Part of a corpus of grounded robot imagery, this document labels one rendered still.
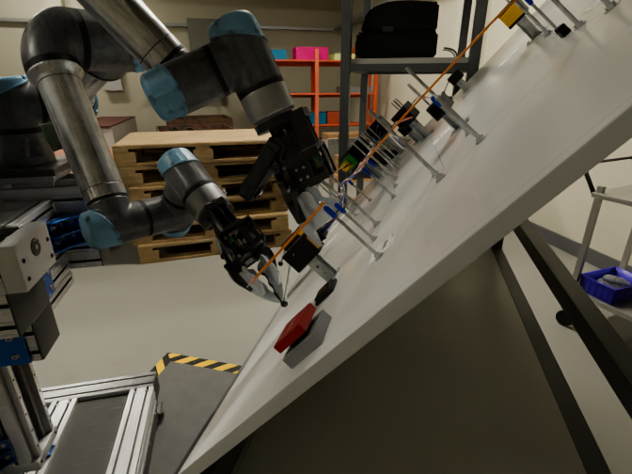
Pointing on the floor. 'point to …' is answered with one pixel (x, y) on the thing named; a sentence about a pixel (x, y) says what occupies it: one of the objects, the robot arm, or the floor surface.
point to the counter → (117, 128)
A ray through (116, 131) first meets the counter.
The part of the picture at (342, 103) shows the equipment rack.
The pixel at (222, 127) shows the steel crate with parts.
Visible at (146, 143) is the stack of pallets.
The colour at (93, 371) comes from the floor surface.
